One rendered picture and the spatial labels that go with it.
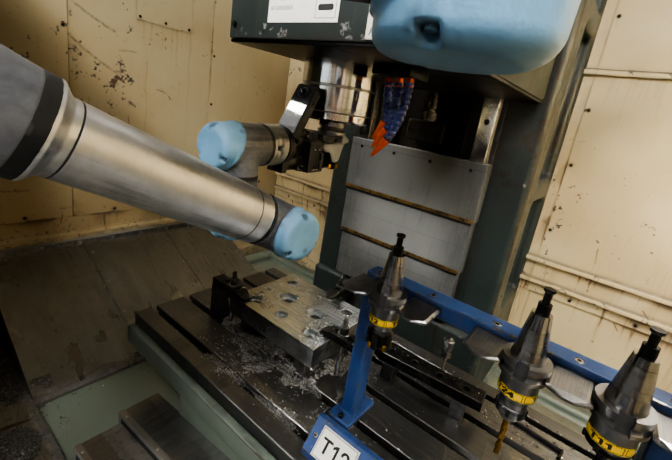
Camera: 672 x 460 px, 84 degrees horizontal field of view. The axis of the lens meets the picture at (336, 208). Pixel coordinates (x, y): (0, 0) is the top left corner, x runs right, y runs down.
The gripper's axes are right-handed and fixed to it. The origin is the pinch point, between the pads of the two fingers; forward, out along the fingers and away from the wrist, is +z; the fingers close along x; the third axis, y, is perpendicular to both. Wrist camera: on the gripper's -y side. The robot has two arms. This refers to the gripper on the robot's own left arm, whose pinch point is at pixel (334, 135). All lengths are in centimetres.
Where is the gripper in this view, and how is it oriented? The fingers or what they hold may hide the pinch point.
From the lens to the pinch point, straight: 87.6
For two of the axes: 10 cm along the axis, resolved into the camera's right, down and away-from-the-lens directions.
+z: 5.2, -1.5, 8.4
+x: 8.4, 2.7, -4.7
